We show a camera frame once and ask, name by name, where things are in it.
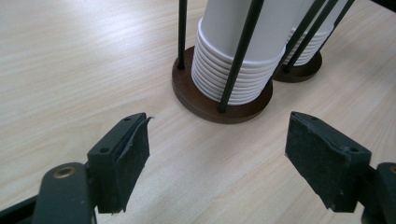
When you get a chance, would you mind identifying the brown double cup holder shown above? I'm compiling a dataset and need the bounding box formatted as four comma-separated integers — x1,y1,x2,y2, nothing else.
171,0,356,125

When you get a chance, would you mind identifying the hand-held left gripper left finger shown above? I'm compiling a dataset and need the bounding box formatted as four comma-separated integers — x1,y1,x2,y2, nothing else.
87,112,154,216

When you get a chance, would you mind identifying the stack of white paper cups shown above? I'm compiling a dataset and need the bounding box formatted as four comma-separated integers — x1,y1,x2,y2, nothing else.
283,0,349,67
191,0,310,106

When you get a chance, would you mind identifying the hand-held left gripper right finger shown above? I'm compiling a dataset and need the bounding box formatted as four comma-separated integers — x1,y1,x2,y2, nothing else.
284,110,374,214

